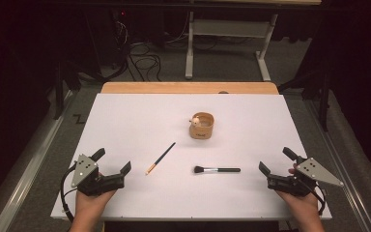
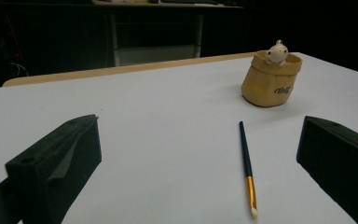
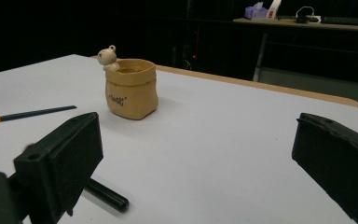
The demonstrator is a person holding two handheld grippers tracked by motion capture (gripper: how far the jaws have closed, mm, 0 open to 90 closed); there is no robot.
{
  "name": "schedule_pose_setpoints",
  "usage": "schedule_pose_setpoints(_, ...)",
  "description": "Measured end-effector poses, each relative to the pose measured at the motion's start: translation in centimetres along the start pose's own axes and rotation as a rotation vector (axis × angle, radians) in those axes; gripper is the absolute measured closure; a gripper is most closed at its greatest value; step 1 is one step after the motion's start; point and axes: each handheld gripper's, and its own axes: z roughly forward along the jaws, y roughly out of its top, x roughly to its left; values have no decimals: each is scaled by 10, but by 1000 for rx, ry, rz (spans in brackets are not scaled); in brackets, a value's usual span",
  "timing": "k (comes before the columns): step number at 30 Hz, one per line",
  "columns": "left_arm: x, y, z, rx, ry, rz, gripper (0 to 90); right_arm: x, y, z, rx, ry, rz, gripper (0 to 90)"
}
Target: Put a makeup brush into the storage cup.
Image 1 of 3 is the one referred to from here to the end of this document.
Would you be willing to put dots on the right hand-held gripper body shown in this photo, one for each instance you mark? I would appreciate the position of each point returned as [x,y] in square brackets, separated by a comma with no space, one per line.
[315,172]

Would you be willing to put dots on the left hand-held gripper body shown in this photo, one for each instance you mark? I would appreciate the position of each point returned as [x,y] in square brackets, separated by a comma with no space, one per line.
[91,182]

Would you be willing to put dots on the thin black gold-ferrule brush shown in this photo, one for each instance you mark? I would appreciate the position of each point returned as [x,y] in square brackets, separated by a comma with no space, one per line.
[161,158]

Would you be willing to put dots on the black powder makeup brush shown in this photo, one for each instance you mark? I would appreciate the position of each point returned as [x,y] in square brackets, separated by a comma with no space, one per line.
[219,169]

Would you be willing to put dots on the beige bear brush holder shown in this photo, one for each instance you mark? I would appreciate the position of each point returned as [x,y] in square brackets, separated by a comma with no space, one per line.
[201,130]

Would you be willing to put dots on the person's left hand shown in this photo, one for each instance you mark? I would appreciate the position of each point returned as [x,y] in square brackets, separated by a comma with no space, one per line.
[91,204]

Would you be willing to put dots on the person's right hand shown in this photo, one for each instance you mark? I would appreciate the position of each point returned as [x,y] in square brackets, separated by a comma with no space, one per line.
[302,204]

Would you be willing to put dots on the white table board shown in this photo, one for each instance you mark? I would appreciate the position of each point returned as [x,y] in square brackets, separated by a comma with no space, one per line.
[141,122]

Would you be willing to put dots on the black metal stand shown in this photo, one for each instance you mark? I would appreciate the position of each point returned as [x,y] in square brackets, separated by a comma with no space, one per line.
[324,96]
[59,93]

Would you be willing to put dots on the wooden table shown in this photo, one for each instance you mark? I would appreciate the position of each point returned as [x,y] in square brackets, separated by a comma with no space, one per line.
[190,87]

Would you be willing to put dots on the aluminium floor rail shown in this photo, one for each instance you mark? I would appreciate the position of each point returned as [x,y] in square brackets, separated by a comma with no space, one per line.
[29,174]
[344,167]

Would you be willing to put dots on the white metal frame desk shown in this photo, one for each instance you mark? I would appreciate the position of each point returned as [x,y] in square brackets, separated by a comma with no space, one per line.
[228,29]

